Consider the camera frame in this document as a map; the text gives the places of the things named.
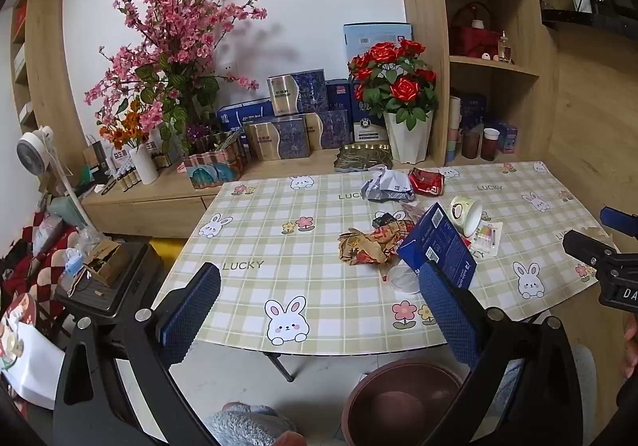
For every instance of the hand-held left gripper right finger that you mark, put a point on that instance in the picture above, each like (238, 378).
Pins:
(448, 306)

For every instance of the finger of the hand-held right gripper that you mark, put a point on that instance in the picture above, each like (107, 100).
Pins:
(583, 246)
(620, 221)

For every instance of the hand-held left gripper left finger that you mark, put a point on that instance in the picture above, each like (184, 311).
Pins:
(192, 311)

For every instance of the clear plastic lid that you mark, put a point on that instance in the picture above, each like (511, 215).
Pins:
(404, 280)

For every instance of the blue cardboard box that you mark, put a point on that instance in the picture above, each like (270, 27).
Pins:
(438, 241)

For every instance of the brown plastic trash bin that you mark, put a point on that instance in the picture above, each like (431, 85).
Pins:
(398, 406)

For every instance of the person's right forearm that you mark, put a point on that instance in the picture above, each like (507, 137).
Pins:
(630, 351)

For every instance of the black plastic stool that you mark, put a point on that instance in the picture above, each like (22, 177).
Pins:
(129, 271)

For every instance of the colourful candle packet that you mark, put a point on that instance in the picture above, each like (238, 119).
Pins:
(486, 239)

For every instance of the printed paper cup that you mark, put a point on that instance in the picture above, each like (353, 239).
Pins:
(468, 219)

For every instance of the small cardboard box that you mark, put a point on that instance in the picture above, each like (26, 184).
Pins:
(107, 256)

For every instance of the crumpled brown paper wrapper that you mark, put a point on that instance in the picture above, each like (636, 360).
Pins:
(366, 246)

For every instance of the black cigarette pack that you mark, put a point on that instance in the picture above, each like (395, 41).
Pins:
(383, 220)

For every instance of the grey fuzzy slipper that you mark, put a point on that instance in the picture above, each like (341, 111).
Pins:
(239, 426)

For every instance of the checkered bunny tablecloth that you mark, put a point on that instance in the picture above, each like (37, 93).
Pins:
(299, 246)

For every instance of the crushed red can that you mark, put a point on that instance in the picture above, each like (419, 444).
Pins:
(426, 182)

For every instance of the small purple blue box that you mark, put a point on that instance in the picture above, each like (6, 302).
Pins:
(507, 137)

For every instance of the crumpled white paper packet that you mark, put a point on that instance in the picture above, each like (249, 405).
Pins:
(386, 186)

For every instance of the brown cup with white rim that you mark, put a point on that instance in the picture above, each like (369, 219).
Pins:
(490, 147)

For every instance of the teal patterned gift basket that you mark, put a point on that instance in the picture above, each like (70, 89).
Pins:
(214, 171)

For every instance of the row of small brown bottles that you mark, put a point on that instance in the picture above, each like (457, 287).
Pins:
(129, 179)

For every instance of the white ribbed vase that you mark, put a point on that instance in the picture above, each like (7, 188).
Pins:
(144, 166)

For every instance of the brown plastic cup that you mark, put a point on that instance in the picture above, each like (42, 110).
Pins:
(470, 144)

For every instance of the wooden shelving unit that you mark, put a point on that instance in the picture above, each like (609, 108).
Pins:
(528, 97)

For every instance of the red checkered blanket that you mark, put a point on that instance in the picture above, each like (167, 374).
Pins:
(30, 266)

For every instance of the white faceted flowerpot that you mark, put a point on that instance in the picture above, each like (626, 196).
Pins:
(408, 142)

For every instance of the stack of pastel cups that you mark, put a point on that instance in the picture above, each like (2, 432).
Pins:
(452, 137)

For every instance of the gold decorative tray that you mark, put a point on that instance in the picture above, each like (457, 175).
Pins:
(364, 159)

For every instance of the white illustrated paper bag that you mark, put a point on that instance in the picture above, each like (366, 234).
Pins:
(25, 361)

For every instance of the dark blue shelf box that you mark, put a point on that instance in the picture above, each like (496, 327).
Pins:
(474, 109)

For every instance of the white blue labelled box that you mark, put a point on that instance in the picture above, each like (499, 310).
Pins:
(114, 154)

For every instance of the purple artificial flowers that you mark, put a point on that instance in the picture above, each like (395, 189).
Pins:
(199, 132)

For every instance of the dark paper bag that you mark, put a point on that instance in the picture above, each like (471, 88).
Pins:
(94, 159)

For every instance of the gold blue gift box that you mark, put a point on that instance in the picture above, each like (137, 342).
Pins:
(299, 92)
(276, 139)
(329, 129)

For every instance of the orange artificial flowers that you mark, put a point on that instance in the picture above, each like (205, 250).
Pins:
(124, 127)

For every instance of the black stone ledge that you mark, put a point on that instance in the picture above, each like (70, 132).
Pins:
(598, 22)

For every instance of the long blue carton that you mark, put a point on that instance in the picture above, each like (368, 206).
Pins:
(244, 117)

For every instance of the blue white medicine box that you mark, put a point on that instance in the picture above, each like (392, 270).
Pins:
(368, 122)

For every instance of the perfume bottle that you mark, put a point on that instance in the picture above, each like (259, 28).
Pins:
(505, 49)

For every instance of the red rose artificial plant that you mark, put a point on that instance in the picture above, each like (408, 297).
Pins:
(403, 89)

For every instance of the white desk fan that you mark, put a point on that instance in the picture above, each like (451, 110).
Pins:
(32, 149)

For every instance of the red wicker basket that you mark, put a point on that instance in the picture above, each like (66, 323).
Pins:
(473, 39)

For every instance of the dark blue red-label box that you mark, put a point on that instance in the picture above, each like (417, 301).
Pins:
(338, 94)

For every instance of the wooden side shelf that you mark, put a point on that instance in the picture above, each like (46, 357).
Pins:
(50, 77)

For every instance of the light blue box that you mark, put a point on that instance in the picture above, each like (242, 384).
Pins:
(364, 39)

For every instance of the pink blossom artificial plant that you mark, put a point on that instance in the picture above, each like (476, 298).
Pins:
(174, 17)

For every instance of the black folding table frame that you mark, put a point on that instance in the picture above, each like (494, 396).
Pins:
(281, 367)

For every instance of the white wall socket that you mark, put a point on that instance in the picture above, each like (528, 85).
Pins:
(228, 69)

